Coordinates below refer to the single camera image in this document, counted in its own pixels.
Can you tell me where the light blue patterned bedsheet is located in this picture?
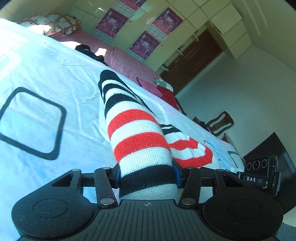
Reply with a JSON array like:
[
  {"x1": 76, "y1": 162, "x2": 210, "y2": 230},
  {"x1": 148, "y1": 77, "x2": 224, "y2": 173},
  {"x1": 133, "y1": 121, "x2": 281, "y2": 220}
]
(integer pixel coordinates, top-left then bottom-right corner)
[{"x1": 0, "y1": 17, "x2": 246, "y2": 241}]

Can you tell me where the dark wooden chair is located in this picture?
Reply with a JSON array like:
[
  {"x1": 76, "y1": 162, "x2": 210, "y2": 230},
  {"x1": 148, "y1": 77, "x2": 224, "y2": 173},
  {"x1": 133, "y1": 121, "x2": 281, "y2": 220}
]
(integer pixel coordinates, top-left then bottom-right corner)
[{"x1": 193, "y1": 111, "x2": 234, "y2": 137}]

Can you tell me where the patterned pillow near headboard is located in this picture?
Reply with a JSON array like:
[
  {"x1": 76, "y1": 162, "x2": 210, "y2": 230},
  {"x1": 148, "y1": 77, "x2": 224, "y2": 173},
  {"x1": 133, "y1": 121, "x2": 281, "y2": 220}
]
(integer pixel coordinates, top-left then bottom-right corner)
[{"x1": 16, "y1": 15, "x2": 64, "y2": 36}]

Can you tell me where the patterned pillow by wardrobe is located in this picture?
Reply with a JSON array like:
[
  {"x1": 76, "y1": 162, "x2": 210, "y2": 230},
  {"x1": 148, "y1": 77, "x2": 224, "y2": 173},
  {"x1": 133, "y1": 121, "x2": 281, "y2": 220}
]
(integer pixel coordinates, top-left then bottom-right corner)
[{"x1": 46, "y1": 14, "x2": 82, "y2": 35}]

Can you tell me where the striped knit children's sweater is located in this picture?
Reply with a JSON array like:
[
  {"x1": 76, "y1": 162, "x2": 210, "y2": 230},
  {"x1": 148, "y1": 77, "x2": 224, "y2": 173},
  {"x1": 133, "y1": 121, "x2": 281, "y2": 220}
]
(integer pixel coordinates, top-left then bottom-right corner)
[{"x1": 98, "y1": 70, "x2": 219, "y2": 200}]

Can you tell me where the pink bed cover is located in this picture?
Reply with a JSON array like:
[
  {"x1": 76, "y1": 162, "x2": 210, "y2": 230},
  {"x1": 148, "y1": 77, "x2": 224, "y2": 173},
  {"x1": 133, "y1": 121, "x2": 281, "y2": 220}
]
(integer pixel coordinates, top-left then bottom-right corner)
[{"x1": 51, "y1": 31, "x2": 160, "y2": 85}]

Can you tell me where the pink poster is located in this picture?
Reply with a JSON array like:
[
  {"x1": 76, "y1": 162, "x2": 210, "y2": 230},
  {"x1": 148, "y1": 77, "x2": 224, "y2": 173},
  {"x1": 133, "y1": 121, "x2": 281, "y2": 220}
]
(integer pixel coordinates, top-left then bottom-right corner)
[
  {"x1": 95, "y1": 8, "x2": 128, "y2": 38},
  {"x1": 127, "y1": 31, "x2": 161, "y2": 62},
  {"x1": 152, "y1": 8, "x2": 183, "y2": 36}
]

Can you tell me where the magenta folded garment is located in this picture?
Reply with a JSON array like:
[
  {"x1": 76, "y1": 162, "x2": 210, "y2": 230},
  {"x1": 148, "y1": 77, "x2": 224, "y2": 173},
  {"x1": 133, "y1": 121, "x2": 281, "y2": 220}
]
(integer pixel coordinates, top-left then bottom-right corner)
[{"x1": 137, "y1": 77, "x2": 162, "y2": 98}]

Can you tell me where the dark brown wooden door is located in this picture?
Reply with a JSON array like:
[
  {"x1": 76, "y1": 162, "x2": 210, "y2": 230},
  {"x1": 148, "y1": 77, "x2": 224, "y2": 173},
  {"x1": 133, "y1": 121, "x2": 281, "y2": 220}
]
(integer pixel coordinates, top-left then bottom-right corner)
[{"x1": 160, "y1": 30, "x2": 222, "y2": 94}]

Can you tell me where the upper right pink poster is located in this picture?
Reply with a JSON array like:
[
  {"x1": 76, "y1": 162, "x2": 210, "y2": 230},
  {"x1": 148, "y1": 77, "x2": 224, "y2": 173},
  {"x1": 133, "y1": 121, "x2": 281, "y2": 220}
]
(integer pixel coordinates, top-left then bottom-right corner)
[{"x1": 152, "y1": 8, "x2": 183, "y2": 36}]

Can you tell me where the cream built-in wardrobe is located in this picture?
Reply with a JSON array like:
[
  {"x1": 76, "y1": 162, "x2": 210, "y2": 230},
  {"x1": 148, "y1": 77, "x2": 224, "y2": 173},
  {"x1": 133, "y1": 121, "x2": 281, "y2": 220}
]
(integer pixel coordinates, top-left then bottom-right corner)
[{"x1": 70, "y1": 1, "x2": 251, "y2": 70}]

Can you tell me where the black garment on bed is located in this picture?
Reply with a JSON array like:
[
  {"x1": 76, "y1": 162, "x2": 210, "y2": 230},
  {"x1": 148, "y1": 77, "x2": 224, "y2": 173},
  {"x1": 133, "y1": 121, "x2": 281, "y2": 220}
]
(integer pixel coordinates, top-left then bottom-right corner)
[{"x1": 75, "y1": 44, "x2": 107, "y2": 66}]

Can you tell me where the black television screen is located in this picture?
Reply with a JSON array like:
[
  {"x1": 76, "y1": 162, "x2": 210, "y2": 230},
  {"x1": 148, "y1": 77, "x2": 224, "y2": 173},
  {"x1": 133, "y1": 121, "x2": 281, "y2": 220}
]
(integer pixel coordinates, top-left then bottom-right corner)
[{"x1": 243, "y1": 133, "x2": 295, "y2": 214}]

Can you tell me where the lower right pink poster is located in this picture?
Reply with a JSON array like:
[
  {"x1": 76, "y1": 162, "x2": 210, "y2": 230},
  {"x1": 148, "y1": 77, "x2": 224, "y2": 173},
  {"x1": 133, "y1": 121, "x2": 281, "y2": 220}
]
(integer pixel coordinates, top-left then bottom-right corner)
[{"x1": 127, "y1": 31, "x2": 161, "y2": 62}]

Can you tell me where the red folded garment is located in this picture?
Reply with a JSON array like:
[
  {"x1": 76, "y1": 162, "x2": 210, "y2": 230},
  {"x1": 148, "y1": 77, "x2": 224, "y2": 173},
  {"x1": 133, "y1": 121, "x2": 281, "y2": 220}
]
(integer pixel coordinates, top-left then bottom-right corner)
[{"x1": 156, "y1": 85, "x2": 181, "y2": 112}]

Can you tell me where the white patterned garment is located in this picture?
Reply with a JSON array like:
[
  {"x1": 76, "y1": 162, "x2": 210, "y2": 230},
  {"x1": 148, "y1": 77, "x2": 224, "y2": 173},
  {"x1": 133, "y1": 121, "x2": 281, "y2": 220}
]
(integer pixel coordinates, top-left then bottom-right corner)
[{"x1": 154, "y1": 78, "x2": 174, "y2": 92}]

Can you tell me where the upper left pink poster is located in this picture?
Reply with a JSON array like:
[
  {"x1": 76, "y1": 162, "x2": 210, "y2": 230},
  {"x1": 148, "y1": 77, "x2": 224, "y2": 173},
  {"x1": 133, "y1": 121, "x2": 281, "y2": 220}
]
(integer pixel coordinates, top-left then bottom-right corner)
[{"x1": 95, "y1": 8, "x2": 128, "y2": 38}]

